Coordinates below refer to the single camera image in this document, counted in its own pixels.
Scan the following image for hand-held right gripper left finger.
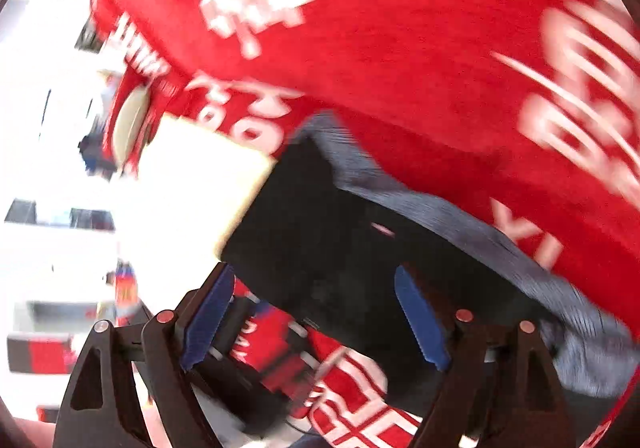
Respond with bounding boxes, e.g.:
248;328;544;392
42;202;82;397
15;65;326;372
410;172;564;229
52;262;236;448

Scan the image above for red printed blanket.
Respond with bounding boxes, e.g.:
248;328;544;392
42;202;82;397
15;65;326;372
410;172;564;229
90;0;640;448

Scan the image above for black pants with blue stripe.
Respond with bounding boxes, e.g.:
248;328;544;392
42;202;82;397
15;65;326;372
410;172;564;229
220;110;638;434

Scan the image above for pale round cushion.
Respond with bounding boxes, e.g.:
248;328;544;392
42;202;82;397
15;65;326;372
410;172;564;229
111;85;152;166

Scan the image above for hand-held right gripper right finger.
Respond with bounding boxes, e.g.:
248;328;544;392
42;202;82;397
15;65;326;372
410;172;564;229
395;265;568;448

